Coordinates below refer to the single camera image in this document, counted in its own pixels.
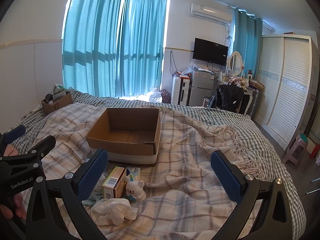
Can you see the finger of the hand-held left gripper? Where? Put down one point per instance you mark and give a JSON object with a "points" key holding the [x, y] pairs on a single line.
{"points": [[15, 132], [43, 143]]}

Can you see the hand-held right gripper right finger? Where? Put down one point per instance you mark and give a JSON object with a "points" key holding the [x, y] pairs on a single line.
{"points": [[228, 177]]}

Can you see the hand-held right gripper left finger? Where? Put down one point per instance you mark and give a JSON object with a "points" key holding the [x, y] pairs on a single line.
{"points": [[92, 173]]}

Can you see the yellow green medicine box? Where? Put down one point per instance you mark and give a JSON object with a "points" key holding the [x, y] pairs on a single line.
{"points": [[113, 183]]}

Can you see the large cardboard box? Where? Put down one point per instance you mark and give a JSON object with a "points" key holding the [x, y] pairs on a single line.
{"points": [[120, 143]]}

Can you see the white bear toy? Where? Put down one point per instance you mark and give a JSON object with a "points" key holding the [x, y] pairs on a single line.
{"points": [[134, 188]]}

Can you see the person's left hand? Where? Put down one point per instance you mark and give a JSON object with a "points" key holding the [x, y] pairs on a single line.
{"points": [[17, 205]]}

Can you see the pink object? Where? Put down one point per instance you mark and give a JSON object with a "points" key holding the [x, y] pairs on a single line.
{"points": [[10, 151]]}

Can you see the light teal crumpled cloth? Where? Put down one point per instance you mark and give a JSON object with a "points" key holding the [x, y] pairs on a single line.
{"points": [[93, 197]]}

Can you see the small brown cardboard box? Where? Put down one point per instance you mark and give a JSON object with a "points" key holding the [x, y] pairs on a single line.
{"points": [[58, 105]]}

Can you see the light blue tissue packet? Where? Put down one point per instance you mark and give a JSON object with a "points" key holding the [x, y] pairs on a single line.
{"points": [[133, 172]]}

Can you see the crumpled white cloth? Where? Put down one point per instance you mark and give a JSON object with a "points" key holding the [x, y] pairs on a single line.
{"points": [[112, 211]]}

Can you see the dark bottle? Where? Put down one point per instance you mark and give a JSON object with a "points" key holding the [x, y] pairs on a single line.
{"points": [[48, 97]]}

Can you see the plaid fringed blanket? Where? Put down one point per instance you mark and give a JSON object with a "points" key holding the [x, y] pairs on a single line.
{"points": [[180, 155]]}

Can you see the white green carton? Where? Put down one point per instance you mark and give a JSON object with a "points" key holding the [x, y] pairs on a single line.
{"points": [[58, 90]]}

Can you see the pink plastic stool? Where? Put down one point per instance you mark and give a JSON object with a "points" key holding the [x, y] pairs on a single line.
{"points": [[296, 150]]}

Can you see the black jacket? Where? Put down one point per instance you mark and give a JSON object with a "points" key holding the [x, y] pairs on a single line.
{"points": [[228, 97]]}

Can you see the white vanity table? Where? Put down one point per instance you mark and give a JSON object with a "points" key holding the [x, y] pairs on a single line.
{"points": [[252, 100]]}

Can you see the red canister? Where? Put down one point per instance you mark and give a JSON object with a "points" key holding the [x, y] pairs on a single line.
{"points": [[315, 150]]}

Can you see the silver small fridge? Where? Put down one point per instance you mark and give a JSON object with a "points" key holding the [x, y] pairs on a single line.
{"points": [[202, 87]]}

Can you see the floral cloth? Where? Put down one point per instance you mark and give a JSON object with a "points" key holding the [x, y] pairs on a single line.
{"points": [[236, 82]]}

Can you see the brown wooden box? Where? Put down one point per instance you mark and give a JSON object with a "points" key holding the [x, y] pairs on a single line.
{"points": [[257, 84]]}

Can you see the white suitcase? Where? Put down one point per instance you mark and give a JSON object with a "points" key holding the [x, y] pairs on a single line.
{"points": [[180, 90]]}

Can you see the white plastic bag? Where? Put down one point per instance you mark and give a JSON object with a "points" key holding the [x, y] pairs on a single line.
{"points": [[154, 95]]}

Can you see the dark patterned bag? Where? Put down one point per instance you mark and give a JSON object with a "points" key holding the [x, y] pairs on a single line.
{"points": [[166, 96]]}

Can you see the white slatted wardrobe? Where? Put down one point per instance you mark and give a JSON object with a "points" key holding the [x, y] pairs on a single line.
{"points": [[285, 85]]}

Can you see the wide teal curtain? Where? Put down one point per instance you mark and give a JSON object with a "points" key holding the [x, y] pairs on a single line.
{"points": [[90, 42]]}

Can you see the clear plastic bag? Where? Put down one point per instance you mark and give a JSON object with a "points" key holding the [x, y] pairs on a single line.
{"points": [[188, 69]]}

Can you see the oval white mirror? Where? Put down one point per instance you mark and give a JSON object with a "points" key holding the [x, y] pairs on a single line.
{"points": [[235, 62]]}

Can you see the narrow teal curtain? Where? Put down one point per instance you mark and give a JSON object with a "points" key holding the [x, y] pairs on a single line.
{"points": [[246, 45]]}

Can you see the white air conditioner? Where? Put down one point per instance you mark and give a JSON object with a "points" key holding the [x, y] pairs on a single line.
{"points": [[210, 13]]}

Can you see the black wall television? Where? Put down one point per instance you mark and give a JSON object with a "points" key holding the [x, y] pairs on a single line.
{"points": [[210, 51]]}

